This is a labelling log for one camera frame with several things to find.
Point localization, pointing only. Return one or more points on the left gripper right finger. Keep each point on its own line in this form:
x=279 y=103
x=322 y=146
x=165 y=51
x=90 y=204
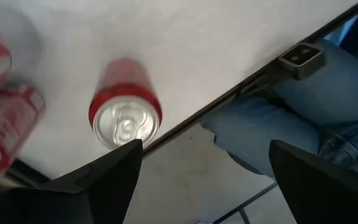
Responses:
x=331 y=196

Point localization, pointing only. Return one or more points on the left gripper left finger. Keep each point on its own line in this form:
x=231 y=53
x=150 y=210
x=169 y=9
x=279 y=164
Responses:
x=61 y=202

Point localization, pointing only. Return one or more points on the red Coca-Cola can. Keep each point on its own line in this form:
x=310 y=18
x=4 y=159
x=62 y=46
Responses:
x=8 y=124

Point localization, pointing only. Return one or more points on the red can black script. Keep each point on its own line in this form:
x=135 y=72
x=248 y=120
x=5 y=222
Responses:
x=124 y=124

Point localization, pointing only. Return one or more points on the person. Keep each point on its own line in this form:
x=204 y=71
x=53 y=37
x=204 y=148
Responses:
x=291 y=124

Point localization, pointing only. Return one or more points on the grey chair base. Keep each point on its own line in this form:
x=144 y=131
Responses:
x=243 y=216

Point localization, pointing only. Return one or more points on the black aluminium table frame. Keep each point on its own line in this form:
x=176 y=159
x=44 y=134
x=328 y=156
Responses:
x=259 y=77

